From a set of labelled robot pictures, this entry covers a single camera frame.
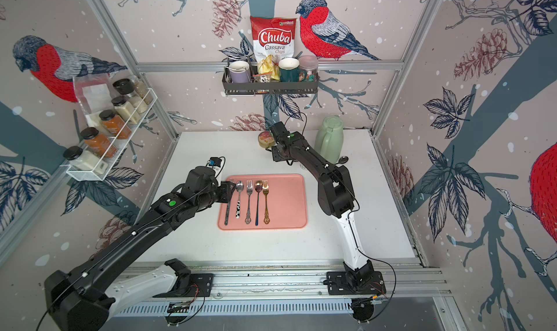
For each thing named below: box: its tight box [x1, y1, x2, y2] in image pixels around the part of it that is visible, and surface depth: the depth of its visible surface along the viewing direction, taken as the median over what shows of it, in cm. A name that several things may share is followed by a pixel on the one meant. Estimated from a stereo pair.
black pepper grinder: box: [112, 77, 149, 114], surface depth 81 cm
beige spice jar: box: [110, 95, 142, 125], surface depth 78 cm
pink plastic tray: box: [217, 174, 308, 231], surface depth 94 cm
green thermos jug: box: [314, 114, 345, 165], surface depth 92 cm
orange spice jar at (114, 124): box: [98, 108, 132, 140], surface depth 73 cm
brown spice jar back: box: [133, 76, 154, 105], surface depth 87 cm
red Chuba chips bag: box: [249, 15, 298, 67], surface depth 81 cm
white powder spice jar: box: [62, 145, 109, 175], surface depth 63 cm
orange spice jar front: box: [79, 127, 118, 159], surface depth 68 cm
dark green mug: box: [278, 57, 308, 83], surface depth 85 cm
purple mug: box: [228, 60, 251, 84], surface depth 85 cm
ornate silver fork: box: [245, 179, 254, 226], surface depth 100 cm
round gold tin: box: [257, 130, 276, 149], surface depth 116 cm
